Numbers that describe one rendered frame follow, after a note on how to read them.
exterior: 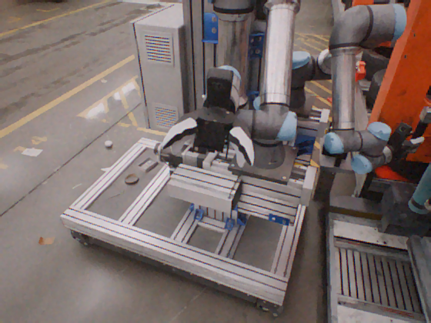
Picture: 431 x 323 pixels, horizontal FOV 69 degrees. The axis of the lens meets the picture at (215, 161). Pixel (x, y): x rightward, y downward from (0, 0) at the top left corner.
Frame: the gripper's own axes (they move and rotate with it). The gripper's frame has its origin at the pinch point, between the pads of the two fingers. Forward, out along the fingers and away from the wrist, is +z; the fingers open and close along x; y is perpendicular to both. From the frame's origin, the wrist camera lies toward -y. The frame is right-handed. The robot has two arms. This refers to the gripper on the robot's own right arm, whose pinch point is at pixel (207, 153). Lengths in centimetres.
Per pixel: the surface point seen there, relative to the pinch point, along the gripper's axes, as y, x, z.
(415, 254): 94, -111, -70
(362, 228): 104, -93, -91
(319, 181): 98, -69, -119
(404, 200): 70, -98, -83
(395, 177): 83, -111, -118
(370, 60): 62, -126, -270
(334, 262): 107, -73, -65
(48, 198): 140, 109, -98
